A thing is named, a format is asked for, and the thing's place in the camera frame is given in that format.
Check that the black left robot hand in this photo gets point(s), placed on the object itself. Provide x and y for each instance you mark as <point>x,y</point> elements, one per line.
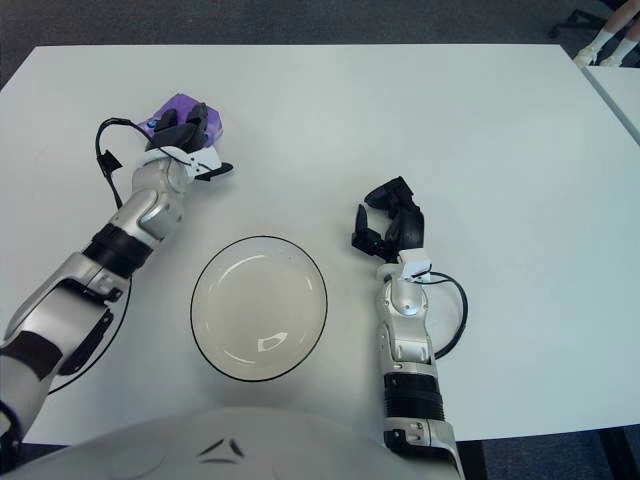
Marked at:
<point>180,132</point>

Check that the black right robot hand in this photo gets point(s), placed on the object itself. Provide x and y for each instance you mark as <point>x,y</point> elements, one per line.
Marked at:
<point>412,225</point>

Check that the purple tissue paper pack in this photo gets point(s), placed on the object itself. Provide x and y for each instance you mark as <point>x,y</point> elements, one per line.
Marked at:
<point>177,101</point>

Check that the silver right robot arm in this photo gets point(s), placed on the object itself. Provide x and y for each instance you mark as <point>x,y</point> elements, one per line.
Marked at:
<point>410,340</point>

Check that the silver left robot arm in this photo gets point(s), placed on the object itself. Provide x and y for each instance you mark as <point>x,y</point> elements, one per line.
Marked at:
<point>65,305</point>

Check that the white plate black rim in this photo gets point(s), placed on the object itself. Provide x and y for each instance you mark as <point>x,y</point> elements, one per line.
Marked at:
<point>255,305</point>

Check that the black table leg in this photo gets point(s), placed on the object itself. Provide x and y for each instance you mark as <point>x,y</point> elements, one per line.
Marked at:
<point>476,460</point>
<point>622,452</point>

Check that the adjacent white table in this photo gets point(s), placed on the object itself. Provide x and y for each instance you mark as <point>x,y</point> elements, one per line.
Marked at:
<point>620,95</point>

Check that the black office chair base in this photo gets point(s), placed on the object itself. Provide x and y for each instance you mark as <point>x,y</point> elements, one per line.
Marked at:
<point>575,19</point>

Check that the person leg white sock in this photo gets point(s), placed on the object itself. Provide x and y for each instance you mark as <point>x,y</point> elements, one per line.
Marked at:
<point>602,37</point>
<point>625,47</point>

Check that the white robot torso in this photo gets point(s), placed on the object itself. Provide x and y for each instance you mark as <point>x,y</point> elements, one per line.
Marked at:
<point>150,450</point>

